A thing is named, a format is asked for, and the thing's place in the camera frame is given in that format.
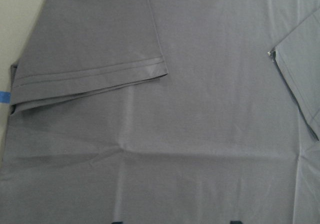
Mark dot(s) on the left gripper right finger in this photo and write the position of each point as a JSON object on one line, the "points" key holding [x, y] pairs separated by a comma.
{"points": [[235, 222]]}

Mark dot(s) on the brown t-shirt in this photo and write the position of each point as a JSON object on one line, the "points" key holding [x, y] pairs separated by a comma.
{"points": [[166, 112]]}

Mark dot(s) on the long blue tape line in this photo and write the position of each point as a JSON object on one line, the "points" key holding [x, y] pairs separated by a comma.
{"points": [[5, 97]]}

